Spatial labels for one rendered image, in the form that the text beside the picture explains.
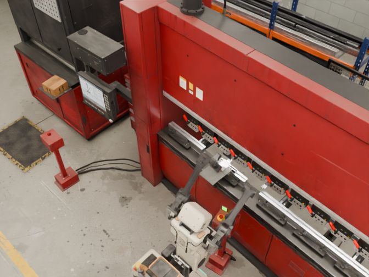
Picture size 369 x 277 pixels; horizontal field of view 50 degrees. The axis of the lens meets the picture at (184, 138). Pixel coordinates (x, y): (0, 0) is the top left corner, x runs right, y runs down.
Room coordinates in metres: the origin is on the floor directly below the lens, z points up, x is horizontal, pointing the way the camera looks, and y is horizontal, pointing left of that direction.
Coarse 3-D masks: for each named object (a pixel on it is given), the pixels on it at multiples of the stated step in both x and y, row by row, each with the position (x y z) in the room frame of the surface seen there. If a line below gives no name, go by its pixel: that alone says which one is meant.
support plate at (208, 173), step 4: (220, 160) 2.43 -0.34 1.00; (208, 168) 2.33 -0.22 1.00; (212, 168) 2.33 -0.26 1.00; (228, 168) 2.33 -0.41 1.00; (200, 172) 2.29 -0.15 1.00; (204, 172) 2.29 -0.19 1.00; (208, 172) 2.29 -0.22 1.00; (212, 172) 2.29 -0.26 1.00; (216, 172) 2.29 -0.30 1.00; (220, 172) 2.29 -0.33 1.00; (224, 172) 2.29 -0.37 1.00; (228, 172) 2.29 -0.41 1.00; (204, 176) 2.23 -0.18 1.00; (208, 176) 2.23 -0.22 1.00; (212, 176) 2.23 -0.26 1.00; (216, 176) 2.23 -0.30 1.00; (220, 176) 2.23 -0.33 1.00; (208, 180) 2.19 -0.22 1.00; (212, 180) 2.19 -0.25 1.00; (216, 180) 2.19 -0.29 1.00; (212, 184) 2.15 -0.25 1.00
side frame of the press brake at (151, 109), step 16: (128, 0) 3.06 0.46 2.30; (144, 0) 3.06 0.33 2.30; (160, 0) 3.06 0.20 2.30; (208, 0) 3.39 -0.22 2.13; (128, 16) 2.95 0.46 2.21; (144, 16) 2.89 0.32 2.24; (128, 32) 2.97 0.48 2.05; (144, 32) 2.88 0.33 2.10; (128, 48) 2.99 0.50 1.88; (144, 48) 2.87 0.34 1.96; (160, 48) 2.99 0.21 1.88; (128, 64) 3.01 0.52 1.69; (144, 64) 2.86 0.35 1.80; (160, 64) 2.98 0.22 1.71; (144, 80) 2.85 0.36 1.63; (160, 80) 2.98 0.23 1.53; (144, 96) 2.86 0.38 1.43; (160, 96) 2.97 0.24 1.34; (144, 112) 2.88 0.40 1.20; (160, 112) 2.96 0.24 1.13; (176, 112) 3.11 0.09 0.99; (144, 128) 2.90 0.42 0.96; (160, 128) 2.95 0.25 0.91; (144, 144) 2.92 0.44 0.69; (144, 160) 2.95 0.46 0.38; (144, 176) 2.99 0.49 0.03; (160, 176) 2.92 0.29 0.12
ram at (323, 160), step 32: (160, 32) 2.98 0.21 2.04; (192, 64) 2.69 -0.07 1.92; (224, 64) 2.44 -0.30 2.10; (192, 96) 2.69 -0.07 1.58; (224, 96) 2.42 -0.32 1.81; (256, 96) 2.20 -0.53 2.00; (224, 128) 2.40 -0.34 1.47; (256, 128) 2.16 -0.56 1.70; (288, 128) 1.97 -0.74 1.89; (320, 128) 1.82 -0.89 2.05; (256, 160) 2.12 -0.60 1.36; (288, 160) 1.92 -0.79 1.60; (320, 160) 1.76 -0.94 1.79; (352, 160) 1.62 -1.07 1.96; (320, 192) 1.70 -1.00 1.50; (352, 192) 1.56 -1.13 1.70; (352, 224) 1.48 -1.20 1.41
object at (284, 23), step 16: (240, 0) 4.69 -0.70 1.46; (256, 0) 4.70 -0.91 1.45; (256, 16) 4.27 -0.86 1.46; (288, 16) 4.31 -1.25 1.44; (304, 16) 4.25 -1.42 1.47; (288, 32) 3.94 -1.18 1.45; (304, 32) 3.98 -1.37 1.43; (320, 32) 3.91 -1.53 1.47; (336, 32) 3.93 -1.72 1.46; (320, 48) 3.66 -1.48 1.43; (352, 48) 3.61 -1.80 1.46; (368, 48) 3.66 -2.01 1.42
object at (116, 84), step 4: (112, 84) 3.32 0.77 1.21; (116, 84) 3.32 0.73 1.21; (120, 84) 3.32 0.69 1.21; (116, 88) 3.27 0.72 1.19; (120, 88) 3.24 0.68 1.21; (124, 88) 3.24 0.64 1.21; (120, 92) 3.25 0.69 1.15; (124, 92) 3.18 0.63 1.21; (128, 92) 3.18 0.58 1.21; (124, 96) 3.19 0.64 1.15; (128, 96) 3.12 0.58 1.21; (128, 100) 3.13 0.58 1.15
